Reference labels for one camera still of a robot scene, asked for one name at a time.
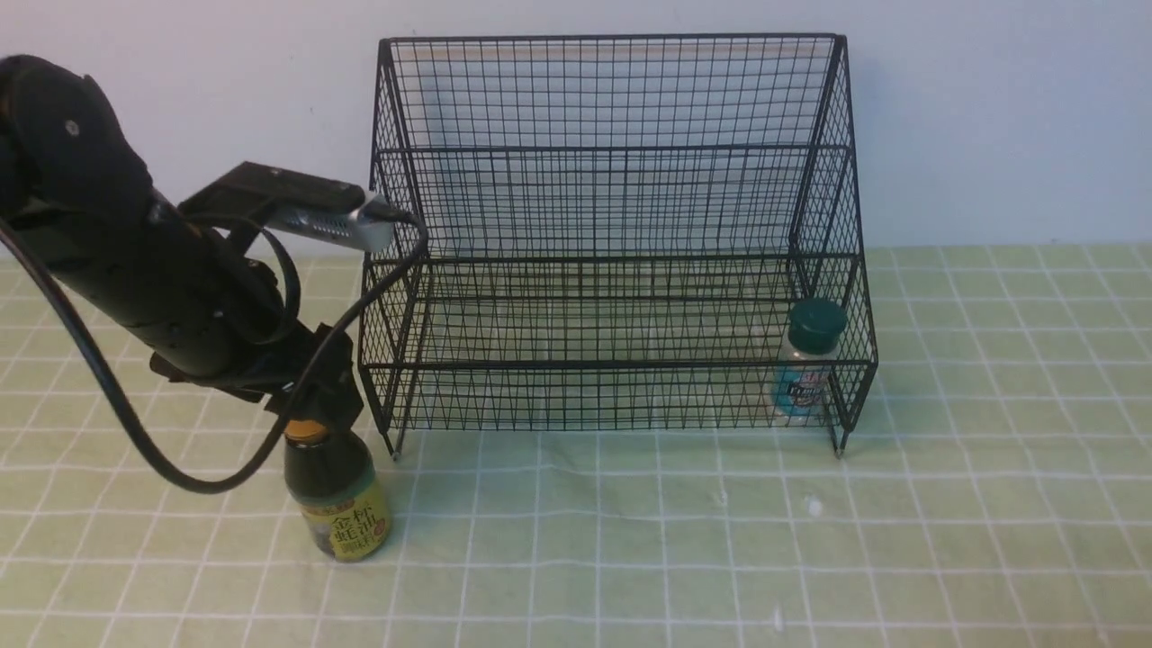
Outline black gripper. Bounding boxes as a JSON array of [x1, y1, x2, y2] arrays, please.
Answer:
[[147, 324, 364, 432]]

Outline dark sauce bottle orange cap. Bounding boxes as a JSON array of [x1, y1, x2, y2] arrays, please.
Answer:
[[283, 419, 393, 563]]

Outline small green-capped seasoning jar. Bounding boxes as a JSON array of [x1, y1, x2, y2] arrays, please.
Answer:
[[772, 297, 848, 424]]

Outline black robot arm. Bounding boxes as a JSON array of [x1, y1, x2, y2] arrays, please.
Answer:
[[3, 55, 365, 410]]

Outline green checkered tablecloth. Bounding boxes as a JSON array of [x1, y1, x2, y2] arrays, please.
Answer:
[[1, 244, 1151, 647]]

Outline black cable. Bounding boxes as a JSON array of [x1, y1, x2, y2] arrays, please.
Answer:
[[0, 216, 429, 495]]

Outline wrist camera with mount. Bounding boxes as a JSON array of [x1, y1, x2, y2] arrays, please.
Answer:
[[179, 161, 414, 254]]

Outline black wire mesh rack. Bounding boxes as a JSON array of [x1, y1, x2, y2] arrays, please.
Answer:
[[358, 32, 879, 455]]

